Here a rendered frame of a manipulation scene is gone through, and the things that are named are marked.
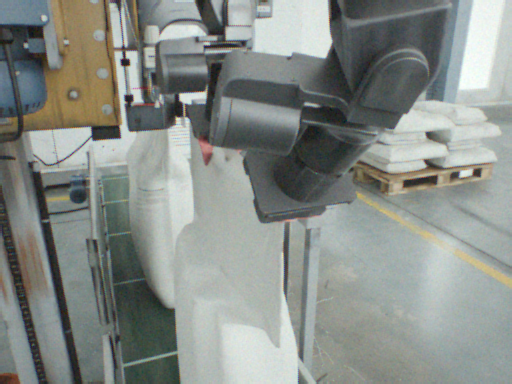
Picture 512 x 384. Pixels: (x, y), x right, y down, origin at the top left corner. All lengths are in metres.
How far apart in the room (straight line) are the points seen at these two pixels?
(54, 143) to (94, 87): 2.84
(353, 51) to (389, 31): 0.02
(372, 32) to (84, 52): 0.72
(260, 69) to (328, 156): 0.08
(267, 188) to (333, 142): 0.10
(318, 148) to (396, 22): 0.11
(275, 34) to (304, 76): 4.43
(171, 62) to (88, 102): 0.40
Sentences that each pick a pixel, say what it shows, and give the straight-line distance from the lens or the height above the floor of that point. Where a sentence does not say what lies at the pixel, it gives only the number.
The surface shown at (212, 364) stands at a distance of 0.68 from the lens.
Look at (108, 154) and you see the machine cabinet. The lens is 3.75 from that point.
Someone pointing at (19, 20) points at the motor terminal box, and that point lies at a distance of 0.66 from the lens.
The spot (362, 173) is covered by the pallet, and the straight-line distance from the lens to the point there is 3.77.
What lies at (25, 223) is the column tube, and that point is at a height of 0.81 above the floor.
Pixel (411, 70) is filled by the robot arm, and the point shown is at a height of 1.18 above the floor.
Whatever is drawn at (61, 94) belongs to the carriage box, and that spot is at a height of 1.09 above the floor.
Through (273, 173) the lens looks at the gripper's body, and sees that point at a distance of 0.39.
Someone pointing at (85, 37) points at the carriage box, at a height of 1.20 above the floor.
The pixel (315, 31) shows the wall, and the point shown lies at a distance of 5.62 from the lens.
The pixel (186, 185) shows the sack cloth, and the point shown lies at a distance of 1.25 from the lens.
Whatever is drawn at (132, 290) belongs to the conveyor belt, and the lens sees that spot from 1.52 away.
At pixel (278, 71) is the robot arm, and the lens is 0.29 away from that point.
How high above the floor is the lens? 1.19
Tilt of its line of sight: 21 degrees down
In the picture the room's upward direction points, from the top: straight up
